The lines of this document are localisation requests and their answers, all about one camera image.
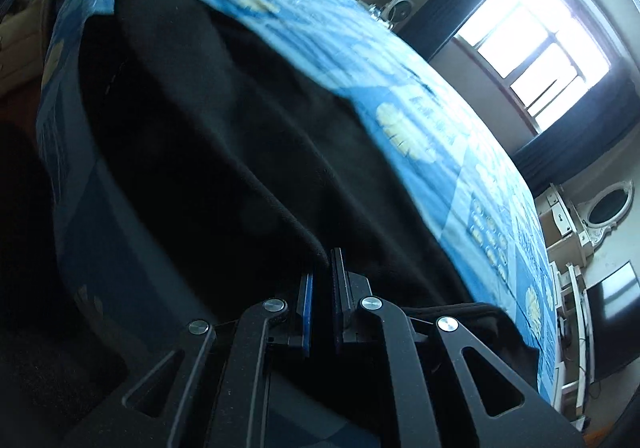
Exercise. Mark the white dressing table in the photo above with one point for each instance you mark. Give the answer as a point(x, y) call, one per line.
point(566, 239)

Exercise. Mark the blue patterned bed sheet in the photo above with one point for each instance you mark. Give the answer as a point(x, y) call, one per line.
point(464, 185)

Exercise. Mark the black flat television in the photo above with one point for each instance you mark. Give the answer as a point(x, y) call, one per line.
point(614, 322)

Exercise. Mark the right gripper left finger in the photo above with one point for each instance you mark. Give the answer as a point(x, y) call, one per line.
point(304, 311)

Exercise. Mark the white tv cabinet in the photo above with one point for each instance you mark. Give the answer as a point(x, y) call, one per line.
point(574, 363)

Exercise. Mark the black pants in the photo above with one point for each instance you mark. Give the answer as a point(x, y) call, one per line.
point(248, 174)

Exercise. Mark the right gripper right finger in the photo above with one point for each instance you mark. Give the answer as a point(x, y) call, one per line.
point(348, 289)

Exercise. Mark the white desk fan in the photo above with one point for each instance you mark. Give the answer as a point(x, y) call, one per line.
point(396, 12)

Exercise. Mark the bright window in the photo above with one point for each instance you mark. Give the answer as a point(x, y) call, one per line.
point(546, 54)

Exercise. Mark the oval white framed mirror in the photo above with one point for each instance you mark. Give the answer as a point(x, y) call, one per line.
point(606, 210)

